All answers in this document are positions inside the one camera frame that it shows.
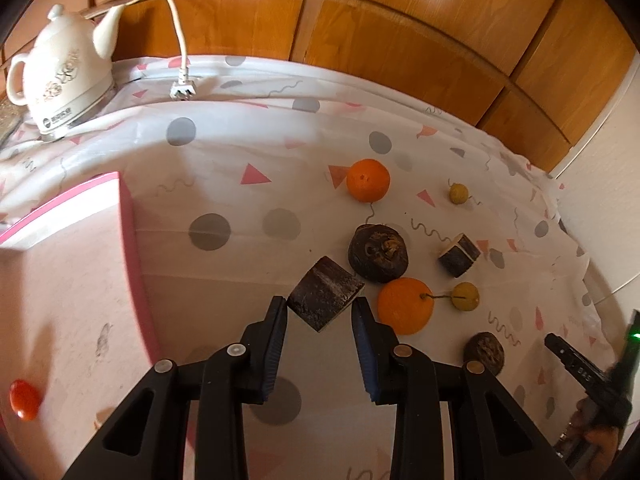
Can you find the person's right hand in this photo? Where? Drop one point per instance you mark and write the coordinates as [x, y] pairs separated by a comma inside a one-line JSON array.
[[602, 440]]

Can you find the pink box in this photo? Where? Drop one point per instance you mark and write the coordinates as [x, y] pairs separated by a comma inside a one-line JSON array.
[[75, 285]]

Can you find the red tomato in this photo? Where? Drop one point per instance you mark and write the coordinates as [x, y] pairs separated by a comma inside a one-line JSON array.
[[25, 399]]

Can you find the small dark round fruit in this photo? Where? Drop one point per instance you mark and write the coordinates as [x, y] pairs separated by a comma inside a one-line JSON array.
[[484, 352]]

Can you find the small split sugarcane piece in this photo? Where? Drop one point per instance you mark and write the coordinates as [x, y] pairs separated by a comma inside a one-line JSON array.
[[459, 257]]

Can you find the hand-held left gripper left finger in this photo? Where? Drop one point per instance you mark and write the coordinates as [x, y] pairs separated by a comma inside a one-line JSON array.
[[276, 355]]

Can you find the woven textured box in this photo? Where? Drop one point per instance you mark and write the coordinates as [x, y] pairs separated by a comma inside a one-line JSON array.
[[7, 120]]

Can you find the large dark round fruit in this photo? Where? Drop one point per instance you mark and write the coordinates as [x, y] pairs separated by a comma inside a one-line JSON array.
[[378, 252]]

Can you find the stemless orange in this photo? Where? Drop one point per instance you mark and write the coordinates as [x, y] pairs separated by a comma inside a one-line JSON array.
[[368, 181]]

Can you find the orange with stem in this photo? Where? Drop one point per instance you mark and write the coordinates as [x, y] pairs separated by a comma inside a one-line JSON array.
[[404, 307]]

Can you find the white patterned tablecloth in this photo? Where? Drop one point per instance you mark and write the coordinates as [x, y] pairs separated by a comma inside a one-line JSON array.
[[250, 135]]

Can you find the small yellow fruit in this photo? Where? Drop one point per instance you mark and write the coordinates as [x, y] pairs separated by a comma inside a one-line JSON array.
[[466, 296], [459, 194]]

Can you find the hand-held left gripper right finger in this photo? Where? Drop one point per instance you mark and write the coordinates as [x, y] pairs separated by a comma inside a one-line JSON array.
[[364, 360]]

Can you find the large dark sugarcane piece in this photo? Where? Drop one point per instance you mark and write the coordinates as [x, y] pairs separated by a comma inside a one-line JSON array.
[[324, 292]]

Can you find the white ceramic electric kettle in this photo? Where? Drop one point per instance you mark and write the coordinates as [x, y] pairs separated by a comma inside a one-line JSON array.
[[65, 75]]

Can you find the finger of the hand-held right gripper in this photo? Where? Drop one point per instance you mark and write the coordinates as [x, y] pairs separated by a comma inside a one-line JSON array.
[[575, 362]]

